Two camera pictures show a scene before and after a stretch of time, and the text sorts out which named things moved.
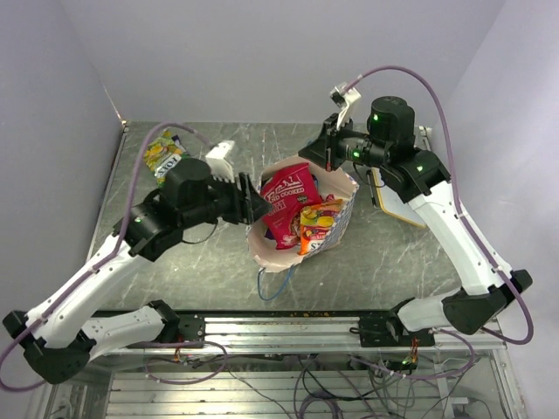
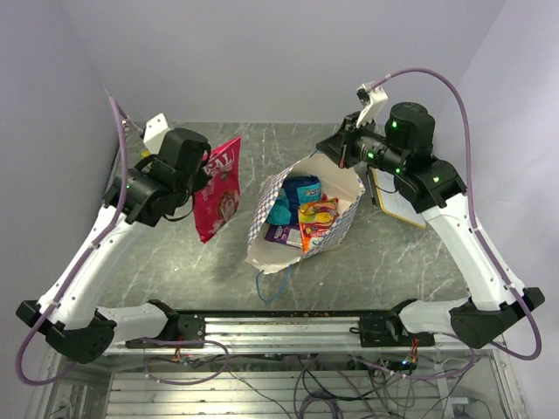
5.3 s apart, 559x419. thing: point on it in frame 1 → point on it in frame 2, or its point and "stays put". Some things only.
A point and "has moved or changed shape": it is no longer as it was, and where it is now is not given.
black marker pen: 370,182 stays put
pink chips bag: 289,189 has moved or changed shape
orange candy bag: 314,221 stays put
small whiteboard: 393,204 stays put
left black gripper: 247,204 → 202,177
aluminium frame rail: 309,335 stays put
